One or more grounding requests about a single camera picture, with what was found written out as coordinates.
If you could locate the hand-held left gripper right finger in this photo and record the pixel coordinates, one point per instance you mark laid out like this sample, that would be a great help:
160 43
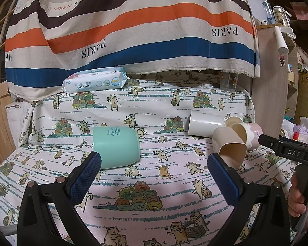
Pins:
223 180

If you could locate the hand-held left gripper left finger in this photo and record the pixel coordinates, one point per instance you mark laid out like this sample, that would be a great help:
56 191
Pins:
85 178

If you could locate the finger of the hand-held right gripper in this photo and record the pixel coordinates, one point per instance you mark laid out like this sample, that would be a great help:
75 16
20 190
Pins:
268 141

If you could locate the pink scalloped cup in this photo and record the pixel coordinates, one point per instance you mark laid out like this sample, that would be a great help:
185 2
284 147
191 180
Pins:
252 135

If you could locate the mint green cup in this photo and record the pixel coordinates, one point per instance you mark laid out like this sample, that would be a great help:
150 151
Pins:
115 147

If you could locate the beige cup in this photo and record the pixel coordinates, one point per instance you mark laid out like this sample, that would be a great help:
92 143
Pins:
227 146

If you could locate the cream cup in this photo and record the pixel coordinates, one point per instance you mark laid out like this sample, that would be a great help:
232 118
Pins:
232 121

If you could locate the white cup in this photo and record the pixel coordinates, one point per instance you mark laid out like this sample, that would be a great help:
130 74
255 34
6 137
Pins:
205 126

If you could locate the person's right hand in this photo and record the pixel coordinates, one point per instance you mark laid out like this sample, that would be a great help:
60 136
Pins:
296 199

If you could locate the crumpled white plastic bag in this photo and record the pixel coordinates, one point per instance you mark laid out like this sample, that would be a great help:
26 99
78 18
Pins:
304 126

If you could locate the wooden shelf unit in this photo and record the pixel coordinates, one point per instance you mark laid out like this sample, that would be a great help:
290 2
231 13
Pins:
268 87

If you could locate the cat print bed sheet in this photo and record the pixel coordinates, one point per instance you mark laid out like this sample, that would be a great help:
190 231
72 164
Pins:
154 184

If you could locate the small cartoon sticker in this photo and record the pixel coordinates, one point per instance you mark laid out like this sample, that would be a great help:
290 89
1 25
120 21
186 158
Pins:
281 60

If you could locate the baby wipes pack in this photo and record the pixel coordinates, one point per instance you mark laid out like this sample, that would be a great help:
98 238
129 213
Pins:
95 80

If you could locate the glass jar with white lid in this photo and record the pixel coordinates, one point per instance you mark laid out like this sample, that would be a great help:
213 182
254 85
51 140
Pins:
281 15

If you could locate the clear blue bottle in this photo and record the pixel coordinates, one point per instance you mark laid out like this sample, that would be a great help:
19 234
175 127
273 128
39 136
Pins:
267 11

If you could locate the cardboard box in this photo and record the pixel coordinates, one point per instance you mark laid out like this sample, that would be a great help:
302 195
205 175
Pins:
301 11

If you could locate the striped cloth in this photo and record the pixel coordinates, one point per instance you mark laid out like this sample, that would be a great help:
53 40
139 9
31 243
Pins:
133 30

